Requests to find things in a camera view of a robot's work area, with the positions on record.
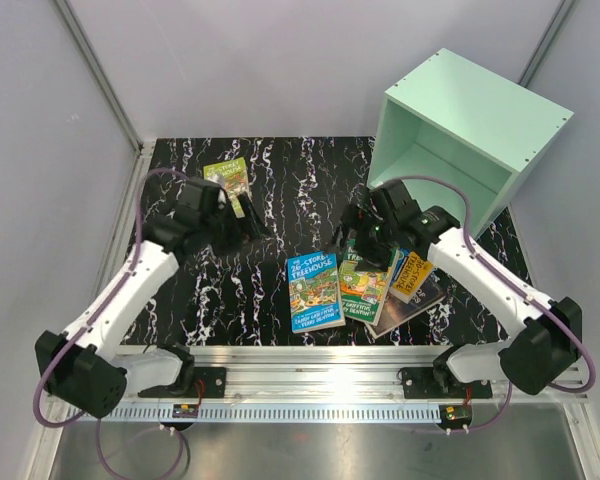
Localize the dark tale of two cities book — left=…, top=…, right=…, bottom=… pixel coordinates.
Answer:
left=366, top=279, right=446, bottom=339

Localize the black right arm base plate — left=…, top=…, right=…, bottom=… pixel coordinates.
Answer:
left=397, top=366, right=493, bottom=400

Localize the aluminium rail frame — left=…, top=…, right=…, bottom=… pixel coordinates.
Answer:
left=27, top=142, right=600, bottom=480

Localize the mint green open cabinet box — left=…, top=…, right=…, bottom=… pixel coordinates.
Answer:
left=367, top=49, right=573, bottom=238

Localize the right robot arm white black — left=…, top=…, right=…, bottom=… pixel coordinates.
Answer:
left=328, top=177, right=596, bottom=397

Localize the blue 26-storey treehouse book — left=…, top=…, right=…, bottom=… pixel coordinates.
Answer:
left=287, top=251, right=346, bottom=334

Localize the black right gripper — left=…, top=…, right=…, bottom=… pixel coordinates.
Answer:
left=322, top=203, right=398, bottom=274

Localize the left aluminium corner post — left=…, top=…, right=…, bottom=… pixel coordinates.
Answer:
left=51, top=0, right=143, bottom=154

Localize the orange 130-storey treehouse book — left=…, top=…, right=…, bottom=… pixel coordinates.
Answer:
left=389, top=252, right=434, bottom=303

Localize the right aluminium corner post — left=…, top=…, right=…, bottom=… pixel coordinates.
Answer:
left=518, top=0, right=579, bottom=88

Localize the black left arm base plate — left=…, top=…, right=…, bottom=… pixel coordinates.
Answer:
left=138, top=366, right=227, bottom=399

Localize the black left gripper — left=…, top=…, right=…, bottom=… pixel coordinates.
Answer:
left=200, top=192, right=270, bottom=259

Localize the aluminium corner post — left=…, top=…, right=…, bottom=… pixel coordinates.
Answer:
left=51, top=0, right=143, bottom=154
left=518, top=0, right=579, bottom=88

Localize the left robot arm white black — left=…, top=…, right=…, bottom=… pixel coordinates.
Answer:
left=33, top=178, right=270, bottom=427

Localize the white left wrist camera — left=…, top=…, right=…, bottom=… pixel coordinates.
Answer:
left=209, top=174, right=229, bottom=209

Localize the black marble pattern mat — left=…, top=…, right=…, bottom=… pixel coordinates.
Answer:
left=122, top=136, right=554, bottom=347

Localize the lime green 65-storey treehouse book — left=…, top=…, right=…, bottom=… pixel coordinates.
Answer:
left=203, top=157, right=251, bottom=218

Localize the green 104-storey treehouse book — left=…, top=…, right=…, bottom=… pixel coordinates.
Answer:
left=339, top=239, right=398, bottom=326

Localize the slotted white cable duct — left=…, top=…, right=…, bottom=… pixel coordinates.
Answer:
left=74, top=402, right=444, bottom=424

